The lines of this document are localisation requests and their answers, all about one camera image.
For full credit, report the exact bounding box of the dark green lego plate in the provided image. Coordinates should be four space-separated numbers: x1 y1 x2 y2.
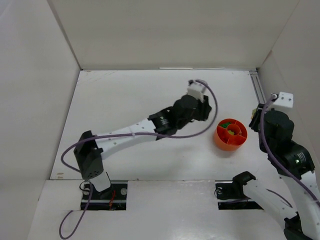
219 121 231 129

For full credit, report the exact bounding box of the lime green long lego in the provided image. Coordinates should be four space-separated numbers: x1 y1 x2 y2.
251 108 258 119

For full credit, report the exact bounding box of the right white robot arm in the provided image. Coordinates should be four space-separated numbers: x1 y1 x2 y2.
231 103 320 240

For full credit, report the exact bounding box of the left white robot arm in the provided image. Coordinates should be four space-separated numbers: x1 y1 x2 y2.
73 94 212 195

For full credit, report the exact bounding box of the orange round divided container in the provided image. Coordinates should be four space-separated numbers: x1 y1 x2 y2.
213 118 248 152

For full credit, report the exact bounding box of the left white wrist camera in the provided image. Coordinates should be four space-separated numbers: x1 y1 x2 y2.
187 79 206 102

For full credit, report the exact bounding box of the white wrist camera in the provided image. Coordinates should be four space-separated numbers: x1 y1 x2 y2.
271 91 294 111
187 79 206 102

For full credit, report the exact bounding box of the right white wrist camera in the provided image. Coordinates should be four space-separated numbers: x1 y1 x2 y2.
271 91 294 111

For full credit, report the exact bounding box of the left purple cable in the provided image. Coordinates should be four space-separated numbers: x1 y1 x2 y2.
59 79 218 240

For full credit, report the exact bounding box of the aluminium rail on right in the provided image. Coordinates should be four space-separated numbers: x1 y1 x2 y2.
249 70 266 104

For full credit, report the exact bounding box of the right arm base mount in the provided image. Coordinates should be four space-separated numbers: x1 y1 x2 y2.
214 171 263 210

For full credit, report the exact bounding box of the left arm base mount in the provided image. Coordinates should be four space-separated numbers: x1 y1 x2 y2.
87 180 128 211

